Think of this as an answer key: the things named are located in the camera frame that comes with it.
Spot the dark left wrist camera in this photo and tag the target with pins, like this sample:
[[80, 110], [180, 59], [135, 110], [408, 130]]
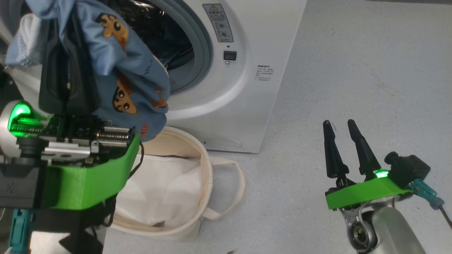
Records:
[[17, 187]]

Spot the cream canvas laundry basket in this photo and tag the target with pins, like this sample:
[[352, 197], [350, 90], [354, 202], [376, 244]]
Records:
[[208, 169]]

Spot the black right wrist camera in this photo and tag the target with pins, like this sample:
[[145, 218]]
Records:
[[408, 169]]

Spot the grey rubber door gasket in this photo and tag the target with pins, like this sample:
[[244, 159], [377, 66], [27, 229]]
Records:
[[203, 46]]

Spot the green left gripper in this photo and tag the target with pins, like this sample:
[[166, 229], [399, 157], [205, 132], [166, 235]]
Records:
[[88, 176]]

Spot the black door latch socket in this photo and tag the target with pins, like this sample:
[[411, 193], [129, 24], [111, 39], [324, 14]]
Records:
[[230, 55]]

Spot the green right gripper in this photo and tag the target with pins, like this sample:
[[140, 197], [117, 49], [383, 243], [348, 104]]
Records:
[[367, 192]]

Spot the small printed text label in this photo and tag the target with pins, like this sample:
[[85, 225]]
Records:
[[265, 73]]

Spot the white front-load washing machine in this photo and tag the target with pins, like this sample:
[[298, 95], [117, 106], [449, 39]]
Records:
[[247, 106]]

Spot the oval white filter cover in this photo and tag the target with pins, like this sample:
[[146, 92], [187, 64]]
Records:
[[224, 143]]

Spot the blue cartoon print garment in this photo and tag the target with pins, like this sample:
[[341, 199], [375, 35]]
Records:
[[134, 70]]

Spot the dark round washing machine door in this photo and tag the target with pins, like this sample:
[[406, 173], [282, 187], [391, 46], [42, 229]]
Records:
[[9, 10]]

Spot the grey warning sticker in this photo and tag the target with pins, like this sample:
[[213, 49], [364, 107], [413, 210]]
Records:
[[218, 23]]

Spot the white basket bottom liner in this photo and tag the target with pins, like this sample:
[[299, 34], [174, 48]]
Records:
[[162, 190]]

